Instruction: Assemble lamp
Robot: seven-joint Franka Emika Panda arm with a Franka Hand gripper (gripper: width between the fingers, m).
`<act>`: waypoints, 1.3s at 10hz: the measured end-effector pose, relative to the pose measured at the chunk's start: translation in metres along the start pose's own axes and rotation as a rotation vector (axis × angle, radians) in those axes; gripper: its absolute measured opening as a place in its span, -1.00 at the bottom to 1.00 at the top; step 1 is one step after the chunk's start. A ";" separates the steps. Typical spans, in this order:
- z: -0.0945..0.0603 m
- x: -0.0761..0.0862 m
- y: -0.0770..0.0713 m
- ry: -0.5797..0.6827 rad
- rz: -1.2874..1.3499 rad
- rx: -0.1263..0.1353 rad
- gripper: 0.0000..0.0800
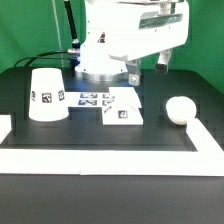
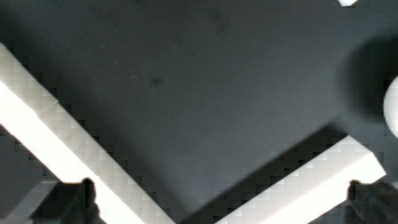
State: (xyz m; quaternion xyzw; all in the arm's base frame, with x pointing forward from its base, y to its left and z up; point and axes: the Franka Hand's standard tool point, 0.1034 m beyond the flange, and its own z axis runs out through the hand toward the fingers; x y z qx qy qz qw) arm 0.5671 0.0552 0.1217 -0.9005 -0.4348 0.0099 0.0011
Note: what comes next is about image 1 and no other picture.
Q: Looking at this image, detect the white frame border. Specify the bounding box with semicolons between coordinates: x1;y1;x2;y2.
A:
0;114;224;177

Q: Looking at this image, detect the black cable conduit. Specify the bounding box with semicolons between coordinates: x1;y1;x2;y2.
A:
63;0;81;48

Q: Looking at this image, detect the white marker sheet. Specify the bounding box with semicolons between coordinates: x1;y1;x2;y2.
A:
65;92;115;107

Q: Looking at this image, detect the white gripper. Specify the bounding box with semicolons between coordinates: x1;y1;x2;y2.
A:
113;0;189;86

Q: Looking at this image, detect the white lamp shade cone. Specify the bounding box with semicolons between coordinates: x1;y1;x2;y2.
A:
29;68;69;122

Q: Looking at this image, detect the white lamp bulb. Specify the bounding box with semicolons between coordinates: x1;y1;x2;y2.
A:
166;96;197;125

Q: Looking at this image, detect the white lamp base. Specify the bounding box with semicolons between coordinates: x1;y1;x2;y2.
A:
102;87;143;125

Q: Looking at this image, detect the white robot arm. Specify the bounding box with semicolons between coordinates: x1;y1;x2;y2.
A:
75;0;189;86

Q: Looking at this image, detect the black cable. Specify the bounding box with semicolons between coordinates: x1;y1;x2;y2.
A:
13;49;78;68

